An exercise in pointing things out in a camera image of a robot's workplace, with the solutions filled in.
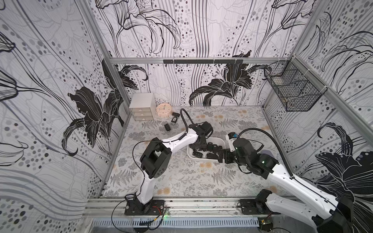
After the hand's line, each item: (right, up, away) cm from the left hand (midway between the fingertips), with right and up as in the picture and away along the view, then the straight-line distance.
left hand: (198, 146), depth 92 cm
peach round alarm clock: (-26, +25, +22) cm, 42 cm away
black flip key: (-22, +12, +13) cm, 28 cm away
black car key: (-1, -5, -1) cm, 5 cm away
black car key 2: (+8, -1, +4) cm, 9 cm away
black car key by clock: (-17, +21, +22) cm, 35 cm away
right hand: (+12, 0, -14) cm, 19 cm away
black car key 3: (+12, -2, +1) cm, 12 cm away
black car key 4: (+8, -6, 0) cm, 10 cm away
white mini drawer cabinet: (-40, +27, +11) cm, 49 cm away
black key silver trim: (-18, +17, +20) cm, 31 cm away
